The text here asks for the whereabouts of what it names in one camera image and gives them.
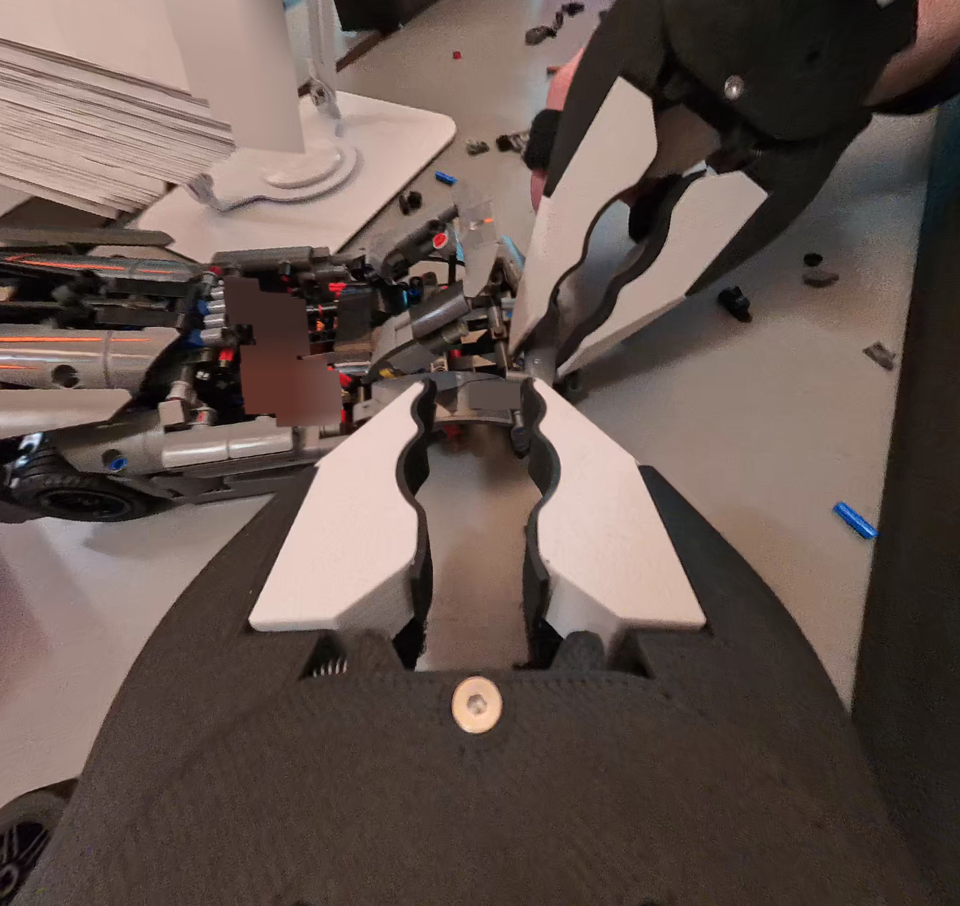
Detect open instruction booklet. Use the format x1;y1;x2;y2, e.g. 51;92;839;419
0;0;310;221

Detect grey lego car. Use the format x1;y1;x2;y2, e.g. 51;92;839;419
0;189;590;525

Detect black lego wheel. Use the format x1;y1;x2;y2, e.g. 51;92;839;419
0;777;78;894

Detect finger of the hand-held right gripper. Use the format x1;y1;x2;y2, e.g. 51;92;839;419
553;163;770;382
508;77;661;358

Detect long blue lego pin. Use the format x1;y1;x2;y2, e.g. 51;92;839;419
832;501;880;542

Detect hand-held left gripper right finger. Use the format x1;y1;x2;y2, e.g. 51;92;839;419
519;377;708;648

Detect person's right hand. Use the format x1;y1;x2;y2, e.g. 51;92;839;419
529;0;960;213

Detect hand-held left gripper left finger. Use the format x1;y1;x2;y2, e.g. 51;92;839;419
247;379;438;641

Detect white book stand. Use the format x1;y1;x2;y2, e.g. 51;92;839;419
137;0;459;256

